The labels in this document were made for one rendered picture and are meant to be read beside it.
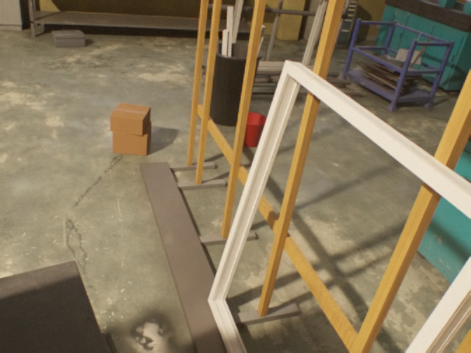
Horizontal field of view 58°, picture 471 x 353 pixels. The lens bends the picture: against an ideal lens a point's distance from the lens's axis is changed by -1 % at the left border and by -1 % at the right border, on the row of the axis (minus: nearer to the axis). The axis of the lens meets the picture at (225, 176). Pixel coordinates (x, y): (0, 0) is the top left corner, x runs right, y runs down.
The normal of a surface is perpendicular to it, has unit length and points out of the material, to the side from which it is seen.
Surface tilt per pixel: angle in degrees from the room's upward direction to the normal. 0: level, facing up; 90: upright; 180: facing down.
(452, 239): 90
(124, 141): 90
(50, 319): 0
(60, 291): 0
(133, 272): 0
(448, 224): 90
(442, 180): 82
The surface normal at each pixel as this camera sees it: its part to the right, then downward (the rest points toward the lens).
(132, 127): -0.07, 0.51
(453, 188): -0.92, -0.06
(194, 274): 0.12, -0.85
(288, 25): 0.31, 0.52
